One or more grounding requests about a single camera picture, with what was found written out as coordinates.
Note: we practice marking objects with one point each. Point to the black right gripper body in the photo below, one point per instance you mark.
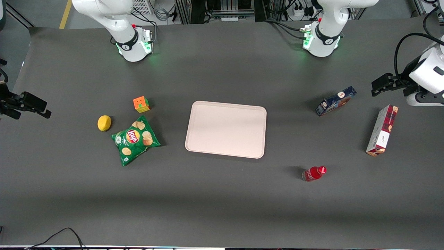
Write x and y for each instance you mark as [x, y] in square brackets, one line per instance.
[7, 100]

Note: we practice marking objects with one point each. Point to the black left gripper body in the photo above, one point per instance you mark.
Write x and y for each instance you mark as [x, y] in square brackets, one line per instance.
[406, 78]

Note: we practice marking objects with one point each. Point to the red tartan cookie box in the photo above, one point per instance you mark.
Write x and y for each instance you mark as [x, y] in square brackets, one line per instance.
[381, 132]

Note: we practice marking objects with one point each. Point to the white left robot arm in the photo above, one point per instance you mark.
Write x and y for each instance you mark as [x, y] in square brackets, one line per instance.
[322, 41]

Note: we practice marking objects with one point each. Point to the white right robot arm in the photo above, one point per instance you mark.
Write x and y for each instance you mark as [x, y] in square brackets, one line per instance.
[130, 45]

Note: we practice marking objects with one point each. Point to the blue cookie box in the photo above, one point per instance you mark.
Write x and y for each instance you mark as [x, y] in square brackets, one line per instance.
[334, 101]

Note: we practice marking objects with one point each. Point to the white perforated box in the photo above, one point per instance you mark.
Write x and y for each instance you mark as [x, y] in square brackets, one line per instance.
[142, 6]

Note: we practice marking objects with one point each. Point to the beige plastic tray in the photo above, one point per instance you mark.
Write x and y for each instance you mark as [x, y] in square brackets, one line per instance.
[225, 128]

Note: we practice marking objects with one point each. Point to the yellow lemon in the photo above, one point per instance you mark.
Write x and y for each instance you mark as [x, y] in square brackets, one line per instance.
[104, 123]

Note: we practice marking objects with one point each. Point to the green Lay's chips bag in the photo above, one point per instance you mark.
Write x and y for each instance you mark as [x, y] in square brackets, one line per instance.
[133, 139]

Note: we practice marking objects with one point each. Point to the yellow floor tape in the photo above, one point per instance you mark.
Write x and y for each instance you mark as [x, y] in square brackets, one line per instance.
[66, 14]

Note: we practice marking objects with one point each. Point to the colourful puzzle cube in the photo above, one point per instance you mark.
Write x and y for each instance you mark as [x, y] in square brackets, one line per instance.
[141, 104]

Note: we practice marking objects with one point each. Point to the red soda bottle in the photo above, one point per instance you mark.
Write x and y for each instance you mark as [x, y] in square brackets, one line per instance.
[314, 173]

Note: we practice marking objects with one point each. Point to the white power strip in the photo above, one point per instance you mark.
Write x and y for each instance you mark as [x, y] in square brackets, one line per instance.
[299, 12]

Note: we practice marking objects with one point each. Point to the black metal equipment rack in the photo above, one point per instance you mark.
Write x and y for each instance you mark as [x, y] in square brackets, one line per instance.
[194, 10]

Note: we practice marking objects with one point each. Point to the dark grey table mat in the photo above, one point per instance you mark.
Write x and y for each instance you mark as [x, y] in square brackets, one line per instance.
[222, 208]

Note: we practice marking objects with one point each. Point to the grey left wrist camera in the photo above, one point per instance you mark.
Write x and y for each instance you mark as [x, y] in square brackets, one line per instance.
[426, 100]

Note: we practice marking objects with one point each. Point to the aluminium frame profile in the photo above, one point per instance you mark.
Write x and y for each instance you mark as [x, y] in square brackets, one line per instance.
[420, 7]

